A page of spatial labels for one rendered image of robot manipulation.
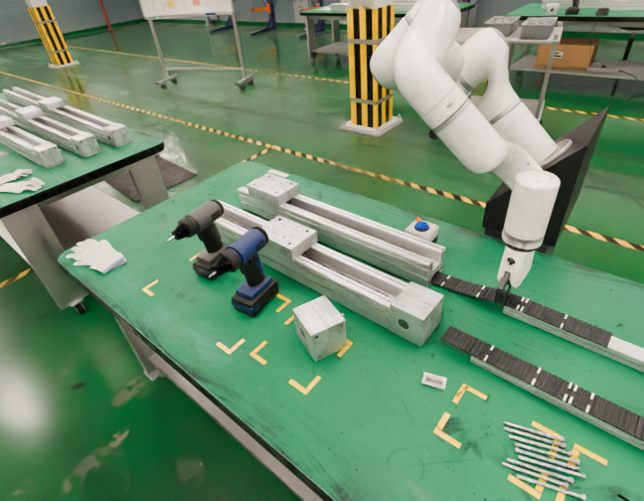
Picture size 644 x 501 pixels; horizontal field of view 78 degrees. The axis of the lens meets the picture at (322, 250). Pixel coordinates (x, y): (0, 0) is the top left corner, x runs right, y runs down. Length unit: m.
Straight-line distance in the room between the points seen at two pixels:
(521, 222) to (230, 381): 0.74
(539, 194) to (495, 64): 0.53
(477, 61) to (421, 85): 0.50
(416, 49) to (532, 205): 0.39
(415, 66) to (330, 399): 0.70
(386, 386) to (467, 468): 0.22
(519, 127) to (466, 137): 0.49
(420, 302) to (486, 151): 0.37
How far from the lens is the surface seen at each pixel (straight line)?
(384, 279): 1.06
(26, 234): 2.41
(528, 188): 0.91
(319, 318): 0.95
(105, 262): 1.51
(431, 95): 0.85
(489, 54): 1.33
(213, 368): 1.04
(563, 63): 5.79
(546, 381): 0.99
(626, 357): 1.12
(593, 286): 1.30
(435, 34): 0.95
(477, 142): 0.87
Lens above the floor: 1.57
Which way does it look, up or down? 37 degrees down
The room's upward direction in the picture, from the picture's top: 6 degrees counter-clockwise
